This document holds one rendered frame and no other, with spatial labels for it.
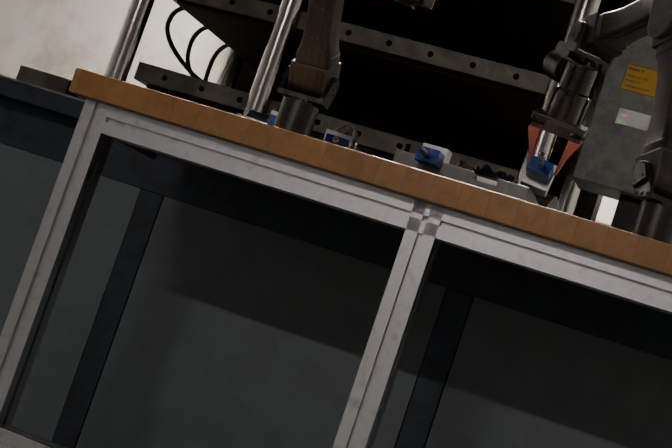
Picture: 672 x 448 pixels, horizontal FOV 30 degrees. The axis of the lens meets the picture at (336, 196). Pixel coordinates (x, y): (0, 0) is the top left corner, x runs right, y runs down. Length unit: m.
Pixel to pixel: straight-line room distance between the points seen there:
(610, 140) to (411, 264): 1.44
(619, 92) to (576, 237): 1.48
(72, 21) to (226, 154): 3.56
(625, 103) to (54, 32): 2.93
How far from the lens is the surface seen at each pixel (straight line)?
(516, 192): 2.28
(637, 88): 3.20
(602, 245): 1.74
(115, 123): 1.99
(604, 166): 3.16
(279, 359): 2.32
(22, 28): 5.53
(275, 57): 3.30
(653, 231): 1.91
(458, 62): 3.21
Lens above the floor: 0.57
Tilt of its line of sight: 5 degrees up
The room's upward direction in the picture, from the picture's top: 19 degrees clockwise
